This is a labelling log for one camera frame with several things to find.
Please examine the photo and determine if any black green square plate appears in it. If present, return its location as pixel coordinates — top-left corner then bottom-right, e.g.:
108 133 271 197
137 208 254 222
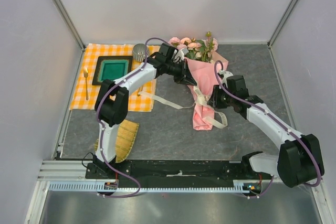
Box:
92 56 133 86

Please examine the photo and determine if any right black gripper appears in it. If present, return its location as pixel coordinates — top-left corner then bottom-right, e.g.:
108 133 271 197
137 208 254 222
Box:
207 84 235 109

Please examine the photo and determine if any woven bamboo mat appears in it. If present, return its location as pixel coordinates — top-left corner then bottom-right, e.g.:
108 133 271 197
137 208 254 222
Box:
95 120 139 163

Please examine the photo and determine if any left aluminium frame post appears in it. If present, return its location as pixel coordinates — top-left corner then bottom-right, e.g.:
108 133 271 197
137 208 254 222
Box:
52 0 86 51

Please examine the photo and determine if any cream rose stem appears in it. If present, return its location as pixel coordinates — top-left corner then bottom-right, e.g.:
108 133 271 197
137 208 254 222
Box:
177 37 200 60

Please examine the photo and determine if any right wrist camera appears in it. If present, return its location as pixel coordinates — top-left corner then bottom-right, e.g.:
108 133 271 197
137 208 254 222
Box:
218 70 233 82

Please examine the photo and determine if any right aluminium frame post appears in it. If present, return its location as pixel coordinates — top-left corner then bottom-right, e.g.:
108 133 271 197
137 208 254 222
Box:
267 0 300 48

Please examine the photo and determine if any orange white checkered cloth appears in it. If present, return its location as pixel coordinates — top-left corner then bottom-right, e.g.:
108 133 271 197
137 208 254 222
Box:
69 44 156 112

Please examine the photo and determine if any pink rose stem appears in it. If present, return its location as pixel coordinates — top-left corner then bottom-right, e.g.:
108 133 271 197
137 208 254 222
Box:
169 37 180 48
201 31 218 57

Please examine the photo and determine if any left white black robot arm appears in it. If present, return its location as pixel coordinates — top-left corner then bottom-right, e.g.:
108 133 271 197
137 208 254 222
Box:
95 43 197 178

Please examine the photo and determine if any cream ribbon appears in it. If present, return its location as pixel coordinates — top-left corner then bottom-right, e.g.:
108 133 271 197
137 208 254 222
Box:
139 86 228 131

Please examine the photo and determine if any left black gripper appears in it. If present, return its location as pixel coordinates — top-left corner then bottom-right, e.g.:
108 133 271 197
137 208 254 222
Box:
165 59 197 87

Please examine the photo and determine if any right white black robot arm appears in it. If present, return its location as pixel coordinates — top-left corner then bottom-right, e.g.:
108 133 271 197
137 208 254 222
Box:
207 71 324 188

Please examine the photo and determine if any pink wrapping paper sheet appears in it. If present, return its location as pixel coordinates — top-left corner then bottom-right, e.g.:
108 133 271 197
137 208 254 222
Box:
183 52 229 131

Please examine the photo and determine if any peach rose stem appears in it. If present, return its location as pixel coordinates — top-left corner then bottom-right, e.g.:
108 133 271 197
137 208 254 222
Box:
194 46 212 63

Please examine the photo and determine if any white cable duct strip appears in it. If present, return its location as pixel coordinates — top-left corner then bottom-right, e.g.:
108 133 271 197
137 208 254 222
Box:
48 181 261 193

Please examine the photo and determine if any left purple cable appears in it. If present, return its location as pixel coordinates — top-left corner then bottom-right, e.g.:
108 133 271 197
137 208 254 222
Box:
94 37 165 199

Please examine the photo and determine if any grey striped mug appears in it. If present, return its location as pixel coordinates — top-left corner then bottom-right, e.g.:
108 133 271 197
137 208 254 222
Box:
132 44 149 62

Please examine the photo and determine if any aluminium frame post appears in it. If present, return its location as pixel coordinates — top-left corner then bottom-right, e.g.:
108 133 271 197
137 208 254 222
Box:
52 0 86 51
267 0 300 48

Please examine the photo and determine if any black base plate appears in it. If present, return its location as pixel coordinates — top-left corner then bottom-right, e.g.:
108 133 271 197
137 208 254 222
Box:
85 158 272 188

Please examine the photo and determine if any gold spoon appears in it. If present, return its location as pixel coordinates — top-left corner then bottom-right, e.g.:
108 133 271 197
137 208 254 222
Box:
83 67 89 101

